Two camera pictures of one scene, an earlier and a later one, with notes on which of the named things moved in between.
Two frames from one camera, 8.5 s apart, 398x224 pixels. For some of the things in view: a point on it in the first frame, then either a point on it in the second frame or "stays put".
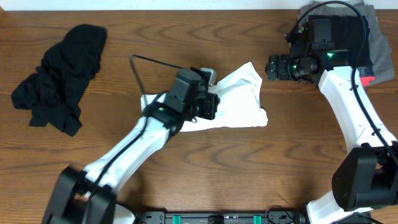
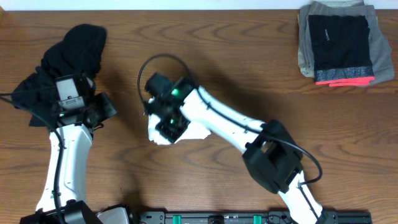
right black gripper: x=283 y=73 to x=172 y=135
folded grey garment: x=379 y=46 stays put
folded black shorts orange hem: x=347 y=33 stays put
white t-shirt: x=240 y=104 to x=196 y=131
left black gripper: x=212 y=102 to x=109 y=111
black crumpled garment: x=54 y=92 stays put
